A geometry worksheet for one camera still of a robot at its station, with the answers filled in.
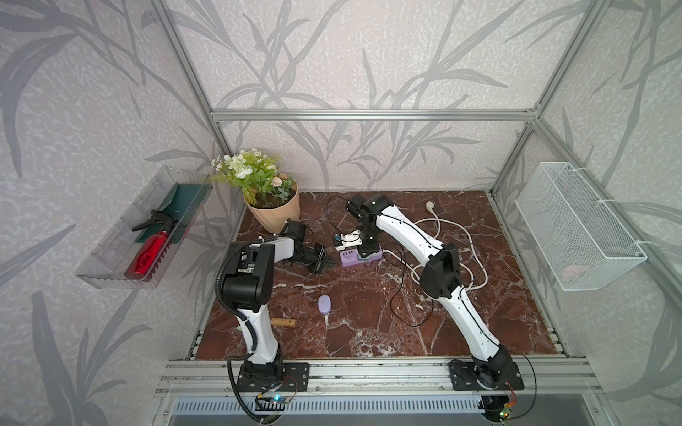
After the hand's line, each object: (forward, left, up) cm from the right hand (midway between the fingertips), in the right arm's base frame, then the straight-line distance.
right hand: (362, 246), depth 94 cm
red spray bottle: (-20, +50, +28) cm, 61 cm away
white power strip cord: (+23, -29, -5) cm, 38 cm away
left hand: (-4, +9, -2) cm, 9 cm away
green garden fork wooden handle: (-25, +26, -5) cm, 36 cm away
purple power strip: (-2, +5, -4) cm, 7 cm away
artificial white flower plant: (+15, +35, +22) cm, 44 cm away
